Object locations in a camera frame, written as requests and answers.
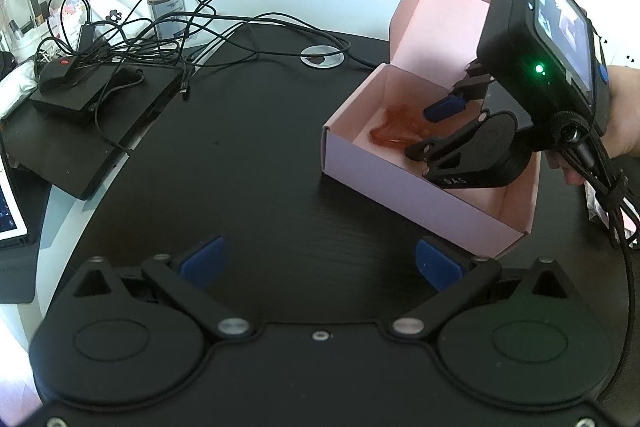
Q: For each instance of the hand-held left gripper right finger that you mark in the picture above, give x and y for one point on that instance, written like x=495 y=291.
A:
x=437 y=264

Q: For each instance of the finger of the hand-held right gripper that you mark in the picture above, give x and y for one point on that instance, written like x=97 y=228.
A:
x=435 y=147
x=442 y=108

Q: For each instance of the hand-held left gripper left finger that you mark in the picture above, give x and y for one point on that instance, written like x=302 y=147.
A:
x=202 y=259

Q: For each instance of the red hair claw clip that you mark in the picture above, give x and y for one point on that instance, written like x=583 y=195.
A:
x=395 y=127

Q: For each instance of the pink cardboard box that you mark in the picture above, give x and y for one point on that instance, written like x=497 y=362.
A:
x=380 y=167

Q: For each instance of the person's right forearm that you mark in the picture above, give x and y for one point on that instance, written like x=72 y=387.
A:
x=625 y=107

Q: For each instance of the black desktop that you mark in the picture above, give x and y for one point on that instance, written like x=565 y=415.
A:
x=250 y=182

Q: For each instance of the person's right hand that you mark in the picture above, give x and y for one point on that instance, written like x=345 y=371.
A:
x=572 y=172

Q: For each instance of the silver desk grommet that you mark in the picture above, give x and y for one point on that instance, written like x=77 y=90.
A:
x=322 y=57

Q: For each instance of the flat black box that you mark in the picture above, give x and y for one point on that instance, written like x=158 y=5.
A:
x=75 y=147

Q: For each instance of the white tablet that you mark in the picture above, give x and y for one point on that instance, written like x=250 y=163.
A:
x=10 y=207

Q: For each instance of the small black box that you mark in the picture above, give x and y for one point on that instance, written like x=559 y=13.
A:
x=75 y=99

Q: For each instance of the black device red button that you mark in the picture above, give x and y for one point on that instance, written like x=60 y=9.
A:
x=57 y=74

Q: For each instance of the white cloth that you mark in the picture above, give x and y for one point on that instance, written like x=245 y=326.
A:
x=15 y=89

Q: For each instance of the glass bottle blue cap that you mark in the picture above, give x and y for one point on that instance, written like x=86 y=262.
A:
x=166 y=7

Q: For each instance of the white packet clover print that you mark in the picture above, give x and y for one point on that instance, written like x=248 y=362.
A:
x=112 y=9

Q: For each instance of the clear plastic organiser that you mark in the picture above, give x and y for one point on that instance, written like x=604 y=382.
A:
x=40 y=2

